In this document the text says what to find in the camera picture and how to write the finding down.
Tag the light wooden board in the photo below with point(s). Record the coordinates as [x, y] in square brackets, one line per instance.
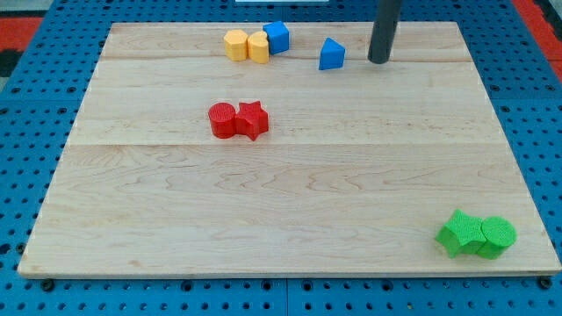
[361, 166]

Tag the red star block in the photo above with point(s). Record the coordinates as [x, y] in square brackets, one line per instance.
[251, 119]

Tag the red cylinder block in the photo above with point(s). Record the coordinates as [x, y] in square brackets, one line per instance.
[222, 120]

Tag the yellow heart block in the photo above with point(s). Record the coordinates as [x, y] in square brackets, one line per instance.
[258, 47]

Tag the blue triangle block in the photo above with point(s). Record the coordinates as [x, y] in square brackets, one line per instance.
[332, 55]

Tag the blue cube block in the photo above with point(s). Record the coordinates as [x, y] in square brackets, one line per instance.
[278, 36]

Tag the yellow hexagon block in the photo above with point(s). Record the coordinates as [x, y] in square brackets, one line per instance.
[236, 45]

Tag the dark grey cylindrical robot stick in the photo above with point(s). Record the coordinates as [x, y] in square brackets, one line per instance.
[383, 30]

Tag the green star block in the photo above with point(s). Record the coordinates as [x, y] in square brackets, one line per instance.
[461, 234]

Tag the green cylinder block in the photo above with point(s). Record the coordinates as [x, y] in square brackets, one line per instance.
[500, 235]

